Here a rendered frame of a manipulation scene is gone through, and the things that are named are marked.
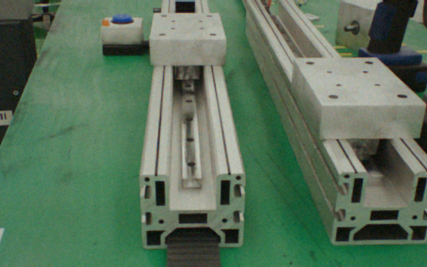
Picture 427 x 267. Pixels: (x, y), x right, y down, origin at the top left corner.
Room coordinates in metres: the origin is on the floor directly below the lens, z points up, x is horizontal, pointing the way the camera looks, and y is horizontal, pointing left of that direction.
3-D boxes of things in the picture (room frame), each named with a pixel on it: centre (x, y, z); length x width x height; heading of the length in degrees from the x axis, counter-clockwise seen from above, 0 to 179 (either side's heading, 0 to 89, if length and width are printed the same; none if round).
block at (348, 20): (1.17, -0.32, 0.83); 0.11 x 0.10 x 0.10; 118
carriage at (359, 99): (0.61, -0.16, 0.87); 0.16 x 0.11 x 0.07; 4
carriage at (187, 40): (0.85, 0.04, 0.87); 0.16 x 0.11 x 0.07; 4
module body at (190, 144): (0.85, 0.04, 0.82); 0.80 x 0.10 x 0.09; 4
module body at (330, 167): (0.86, -0.14, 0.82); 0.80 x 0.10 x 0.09; 4
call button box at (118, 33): (1.12, 0.18, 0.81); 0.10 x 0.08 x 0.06; 94
